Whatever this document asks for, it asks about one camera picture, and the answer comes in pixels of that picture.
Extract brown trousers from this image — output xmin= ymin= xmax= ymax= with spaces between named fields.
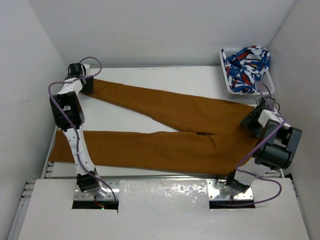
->
xmin=47 ymin=78 xmax=262 ymax=176

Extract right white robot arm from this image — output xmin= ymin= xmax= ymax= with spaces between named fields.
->
xmin=219 ymin=96 xmax=303 ymax=200

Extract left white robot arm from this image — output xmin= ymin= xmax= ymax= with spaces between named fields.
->
xmin=48 ymin=60 xmax=110 ymax=200

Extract white plastic basket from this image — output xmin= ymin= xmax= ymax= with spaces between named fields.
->
xmin=219 ymin=48 xmax=275 ymax=99

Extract blue white patterned cloth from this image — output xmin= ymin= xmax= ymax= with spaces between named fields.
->
xmin=220 ymin=46 xmax=271 ymax=94

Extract white front cover board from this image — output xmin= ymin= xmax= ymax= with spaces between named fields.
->
xmin=19 ymin=179 xmax=309 ymax=240

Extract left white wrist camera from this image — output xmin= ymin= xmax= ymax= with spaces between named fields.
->
xmin=81 ymin=63 xmax=91 ymax=77

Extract aluminium table frame rail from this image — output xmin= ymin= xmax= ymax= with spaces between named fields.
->
xmin=40 ymin=126 xmax=58 ymax=179

